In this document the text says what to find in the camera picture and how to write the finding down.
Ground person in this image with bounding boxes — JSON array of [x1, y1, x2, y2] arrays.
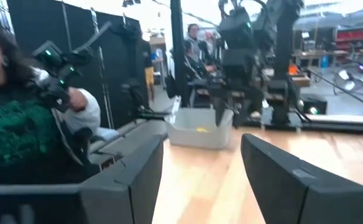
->
[[186, 23, 212, 63], [0, 14, 102, 185], [183, 39, 218, 80], [142, 46, 156, 102]]

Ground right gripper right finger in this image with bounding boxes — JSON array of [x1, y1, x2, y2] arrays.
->
[[240, 133, 363, 224]]

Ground round floor fan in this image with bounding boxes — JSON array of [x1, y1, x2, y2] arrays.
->
[[333, 67, 363, 96]]

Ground red storage bins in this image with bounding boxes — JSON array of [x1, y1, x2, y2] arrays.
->
[[335, 27, 363, 43]]

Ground black curtain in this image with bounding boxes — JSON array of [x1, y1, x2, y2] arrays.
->
[[6, 0, 148, 129]]

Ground grey plastic bin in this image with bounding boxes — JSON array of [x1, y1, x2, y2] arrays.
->
[[165, 107, 234, 150]]

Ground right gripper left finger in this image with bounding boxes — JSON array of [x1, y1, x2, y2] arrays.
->
[[0, 134, 164, 224]]

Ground black box green light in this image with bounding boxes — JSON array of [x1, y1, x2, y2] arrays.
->
[[300, 92, 328, 115]]

